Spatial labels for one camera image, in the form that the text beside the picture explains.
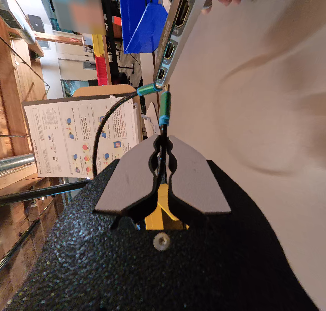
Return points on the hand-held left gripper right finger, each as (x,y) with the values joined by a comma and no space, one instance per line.
(196,183)

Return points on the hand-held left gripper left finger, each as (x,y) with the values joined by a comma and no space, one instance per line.
(127,183)

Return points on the black and grey HDMI switch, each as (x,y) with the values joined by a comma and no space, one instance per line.
(178,38)

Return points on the yellow plastic bin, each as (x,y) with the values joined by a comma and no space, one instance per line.
(162,196)

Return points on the printed instruction sheet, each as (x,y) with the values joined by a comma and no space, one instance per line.
(76,138)

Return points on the white stand base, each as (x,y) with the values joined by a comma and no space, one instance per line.
(152,117)

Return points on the black pole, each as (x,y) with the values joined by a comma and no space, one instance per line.
(43,192)

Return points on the brown clipboard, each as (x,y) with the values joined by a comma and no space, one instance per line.
(107,91)

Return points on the red and yellow bin stack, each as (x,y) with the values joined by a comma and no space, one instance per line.
(101,61)

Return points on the blue plastic bin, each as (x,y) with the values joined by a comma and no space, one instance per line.
(140,18)

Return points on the shiny metal duct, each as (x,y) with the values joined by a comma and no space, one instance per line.
(15,163)

